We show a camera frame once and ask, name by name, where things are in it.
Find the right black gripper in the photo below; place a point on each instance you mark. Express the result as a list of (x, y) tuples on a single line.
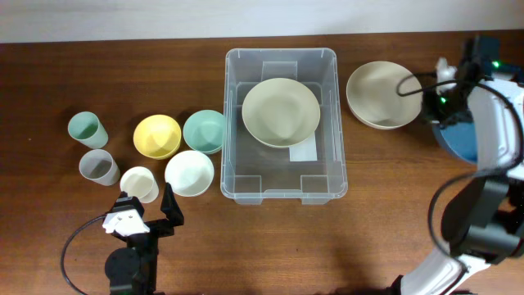
[(431, 115)]

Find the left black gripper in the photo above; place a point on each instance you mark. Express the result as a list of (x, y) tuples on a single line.
[(169, 207)]

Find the blue plate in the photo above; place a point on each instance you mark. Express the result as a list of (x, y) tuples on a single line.
[(458, 140)]

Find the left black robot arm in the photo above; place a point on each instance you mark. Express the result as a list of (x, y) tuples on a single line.
[(132, 269)]

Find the cream cup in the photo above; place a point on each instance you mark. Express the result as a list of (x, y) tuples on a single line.
[(140, 182)]

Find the white bowl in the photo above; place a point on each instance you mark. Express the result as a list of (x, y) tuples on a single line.
[(189, 173)]

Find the grey cup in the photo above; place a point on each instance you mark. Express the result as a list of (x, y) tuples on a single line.
[(99, 166)]

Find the yellow bowl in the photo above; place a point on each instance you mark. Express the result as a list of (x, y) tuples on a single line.
[(157, 137)]

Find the green bowl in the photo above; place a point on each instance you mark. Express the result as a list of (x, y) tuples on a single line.
[(203, 131)]

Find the green cup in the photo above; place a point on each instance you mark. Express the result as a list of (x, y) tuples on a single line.
[(86, 128)]

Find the clear plastic storage bin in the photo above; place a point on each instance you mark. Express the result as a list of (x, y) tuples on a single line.
[(251, 171)]

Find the white label in bin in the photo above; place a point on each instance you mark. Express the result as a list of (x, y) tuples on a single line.
[(304, 151)]

